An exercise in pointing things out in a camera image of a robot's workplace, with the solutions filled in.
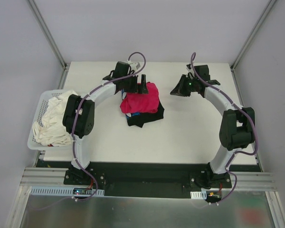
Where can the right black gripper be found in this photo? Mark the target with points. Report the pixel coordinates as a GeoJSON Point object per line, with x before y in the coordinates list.
{"type": "Point", "coordinates": [186, 86]}

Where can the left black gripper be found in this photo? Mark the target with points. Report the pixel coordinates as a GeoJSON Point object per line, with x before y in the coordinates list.
{"type": "Point", "coordinates": [132, 88]}

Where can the pink t shirt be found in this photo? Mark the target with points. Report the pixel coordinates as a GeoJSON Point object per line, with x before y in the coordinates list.
{"type": "Point", "coordinates": [141, 103]}

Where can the black t shirt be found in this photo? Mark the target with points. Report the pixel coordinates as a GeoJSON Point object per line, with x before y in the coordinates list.
{"type": "Point", "coordinates": [139, 119]}

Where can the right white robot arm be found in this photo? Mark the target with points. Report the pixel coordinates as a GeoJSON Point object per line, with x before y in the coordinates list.
{"type": "Point", "coordinates": [237, 129]}

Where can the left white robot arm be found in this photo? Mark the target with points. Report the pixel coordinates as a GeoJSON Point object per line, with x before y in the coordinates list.
{"type": "Point", "coordinates": [79, 115]}

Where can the cream t shirt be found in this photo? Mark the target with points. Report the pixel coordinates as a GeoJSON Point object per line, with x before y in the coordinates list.
{"type": "Point", "coordinates": [50, 123]}

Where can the white plastic laundry basket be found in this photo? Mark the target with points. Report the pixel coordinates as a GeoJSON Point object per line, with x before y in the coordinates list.
{"type": "Point", "coordinates": [38, 114]}

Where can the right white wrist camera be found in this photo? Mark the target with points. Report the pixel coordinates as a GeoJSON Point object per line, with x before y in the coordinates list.
{"type": "Point", "coordinates": [189, 69]}

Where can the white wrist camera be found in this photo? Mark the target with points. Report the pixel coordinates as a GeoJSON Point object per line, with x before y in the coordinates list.
{"type": "Point", "coordinates": [135, 66]}
{"type": "Point", "coordinates": [189, 69]}

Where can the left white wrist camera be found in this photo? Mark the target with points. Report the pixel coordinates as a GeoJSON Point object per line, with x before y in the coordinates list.
{"type": "Point", "coordinates": [135, 66]}

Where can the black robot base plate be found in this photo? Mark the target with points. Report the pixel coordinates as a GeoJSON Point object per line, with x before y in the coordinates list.
{"type": "Point", "coordinates": [149, 180]}

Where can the right white cable duct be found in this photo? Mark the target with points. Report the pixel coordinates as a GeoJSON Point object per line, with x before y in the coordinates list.
{"type": "Point", "coordinates": [197, 195]}

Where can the white cable duct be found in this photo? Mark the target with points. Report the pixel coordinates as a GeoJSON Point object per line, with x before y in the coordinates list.
{"type": "Point", "coordinates": [65, 191]}
{"type": "Point", "coordinates": [197, 195]}

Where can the right aluminium frame post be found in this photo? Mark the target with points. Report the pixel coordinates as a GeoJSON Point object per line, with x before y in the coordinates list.
{"type": "Point", "coordinates": [253, 33]}

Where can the aluminium frame post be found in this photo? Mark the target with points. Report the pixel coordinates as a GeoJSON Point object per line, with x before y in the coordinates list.
{"type": "Point", "coordinates": [253, 33]}
{"type": "Point", "coordinates": [46, 32]}

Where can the left aluminium frame post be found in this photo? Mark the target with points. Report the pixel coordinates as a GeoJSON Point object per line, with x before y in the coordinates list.
{"type": "Point", "coordinates": [46, 32]}

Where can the left white cable duct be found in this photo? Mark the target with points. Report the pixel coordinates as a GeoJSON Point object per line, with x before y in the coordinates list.
{"type": "Point", "coordinates": [65, 191]}

